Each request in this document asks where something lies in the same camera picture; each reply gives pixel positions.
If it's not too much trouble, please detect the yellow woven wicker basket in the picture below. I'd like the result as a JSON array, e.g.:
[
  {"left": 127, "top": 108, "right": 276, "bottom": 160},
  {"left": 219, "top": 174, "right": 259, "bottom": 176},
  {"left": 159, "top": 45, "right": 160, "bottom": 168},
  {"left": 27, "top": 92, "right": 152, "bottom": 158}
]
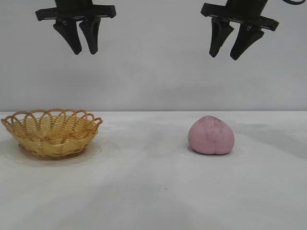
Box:
[{"left": 1, "top": 109, "right": 103, "bottom": 160}]

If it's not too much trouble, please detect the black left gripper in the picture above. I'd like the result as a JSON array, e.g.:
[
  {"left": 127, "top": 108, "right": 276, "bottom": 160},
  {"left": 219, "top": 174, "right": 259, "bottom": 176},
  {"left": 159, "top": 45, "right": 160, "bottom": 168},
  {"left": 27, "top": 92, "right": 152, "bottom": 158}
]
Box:
[{"left": 35, "top": 0, "right": 118, "bottom": 55}]

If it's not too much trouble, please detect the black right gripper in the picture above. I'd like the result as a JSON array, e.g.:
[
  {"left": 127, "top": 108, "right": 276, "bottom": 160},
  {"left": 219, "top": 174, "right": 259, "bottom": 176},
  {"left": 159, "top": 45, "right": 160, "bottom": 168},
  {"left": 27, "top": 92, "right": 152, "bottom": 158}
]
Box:
[{"left": 201, "top": 0, "right": 280, "bottom": 61}]

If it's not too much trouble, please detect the pink peach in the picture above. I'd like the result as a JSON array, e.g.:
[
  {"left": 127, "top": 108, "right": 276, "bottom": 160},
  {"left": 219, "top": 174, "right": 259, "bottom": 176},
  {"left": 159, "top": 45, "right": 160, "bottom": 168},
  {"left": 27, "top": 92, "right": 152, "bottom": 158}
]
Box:
[{"left": 187, "top": 115, "right": 235, "bottom": 156}]

